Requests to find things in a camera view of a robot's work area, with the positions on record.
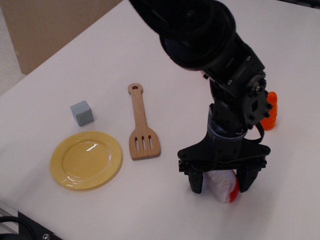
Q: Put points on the orange toy carrot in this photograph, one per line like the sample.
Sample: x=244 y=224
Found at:
x=268 y=123

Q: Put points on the yellow plastic plate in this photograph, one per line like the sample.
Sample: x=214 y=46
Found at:
x=86 y=160

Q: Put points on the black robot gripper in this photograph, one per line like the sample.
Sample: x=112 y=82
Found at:
x=220 y=150

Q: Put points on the wooden cabinet panel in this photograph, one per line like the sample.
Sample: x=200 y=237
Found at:
x=40 y=28

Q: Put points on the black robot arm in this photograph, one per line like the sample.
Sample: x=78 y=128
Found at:
x=200 y=35

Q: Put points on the grey blue cube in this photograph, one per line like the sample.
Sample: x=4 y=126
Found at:
x=82 y=113

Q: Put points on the wooden slotted spatula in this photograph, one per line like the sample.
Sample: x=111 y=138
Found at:
x=143 y=141

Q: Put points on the black corner bracket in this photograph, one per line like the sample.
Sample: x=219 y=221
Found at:
x=32 y=230

